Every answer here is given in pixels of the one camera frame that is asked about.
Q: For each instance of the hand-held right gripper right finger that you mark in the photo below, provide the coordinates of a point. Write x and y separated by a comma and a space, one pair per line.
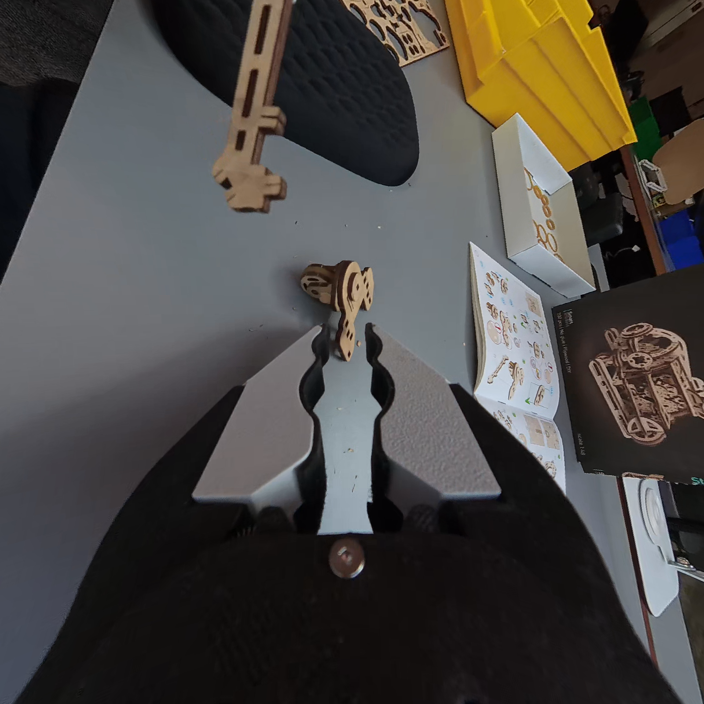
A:
434, 445

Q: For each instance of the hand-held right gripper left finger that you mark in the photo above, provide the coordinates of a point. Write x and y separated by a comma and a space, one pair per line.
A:
258, 445

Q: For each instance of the small wooden crank assembly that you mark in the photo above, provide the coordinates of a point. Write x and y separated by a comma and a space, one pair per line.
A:
352, 308

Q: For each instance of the long slotted wooden strip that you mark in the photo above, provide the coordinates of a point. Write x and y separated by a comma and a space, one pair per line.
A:
247, 190

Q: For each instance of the black model kit box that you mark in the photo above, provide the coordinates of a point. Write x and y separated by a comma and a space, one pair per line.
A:
577, 412

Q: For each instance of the open instruction booklet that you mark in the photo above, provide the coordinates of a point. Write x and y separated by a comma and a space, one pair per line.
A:
511, 341

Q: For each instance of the white plastic plate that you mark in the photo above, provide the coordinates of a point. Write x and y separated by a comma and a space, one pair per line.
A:
654, 577

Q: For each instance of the white cardboard box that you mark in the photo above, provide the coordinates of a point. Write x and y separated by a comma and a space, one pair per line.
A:
544, 159

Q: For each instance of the blue plastic crate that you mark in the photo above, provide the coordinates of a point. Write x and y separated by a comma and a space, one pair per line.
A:
682, 242

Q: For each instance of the black chair seat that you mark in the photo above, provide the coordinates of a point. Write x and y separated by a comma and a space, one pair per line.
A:
341, 99

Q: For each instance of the yellow plastic bin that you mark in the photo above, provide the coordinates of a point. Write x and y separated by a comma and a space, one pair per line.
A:
489, 30
555, 99

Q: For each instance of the round wooden board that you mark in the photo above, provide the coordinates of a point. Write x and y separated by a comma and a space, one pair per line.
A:
682, 165

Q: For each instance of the green plastic crate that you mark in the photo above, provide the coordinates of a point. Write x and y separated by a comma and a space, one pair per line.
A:
644, 129

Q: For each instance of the laser-cut wooden part sheet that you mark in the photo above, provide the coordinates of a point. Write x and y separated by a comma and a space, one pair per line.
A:
434, 45

